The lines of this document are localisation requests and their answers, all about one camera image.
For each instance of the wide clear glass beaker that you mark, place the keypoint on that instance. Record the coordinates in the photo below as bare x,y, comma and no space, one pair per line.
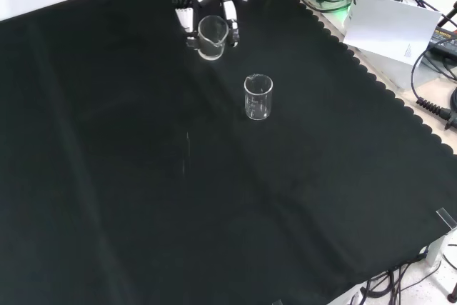
211,46

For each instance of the black bench cloth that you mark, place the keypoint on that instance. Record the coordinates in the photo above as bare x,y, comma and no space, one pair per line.
143,148

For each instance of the pale board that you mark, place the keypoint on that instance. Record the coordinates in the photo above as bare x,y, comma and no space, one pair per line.
389,26

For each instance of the black power adapter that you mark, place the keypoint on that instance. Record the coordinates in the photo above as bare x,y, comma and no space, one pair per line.
444,39

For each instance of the black tripod leg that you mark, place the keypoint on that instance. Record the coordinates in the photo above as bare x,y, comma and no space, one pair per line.
449,14

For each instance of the grey tape strip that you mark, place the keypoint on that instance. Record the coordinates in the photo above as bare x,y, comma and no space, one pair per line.
446,217

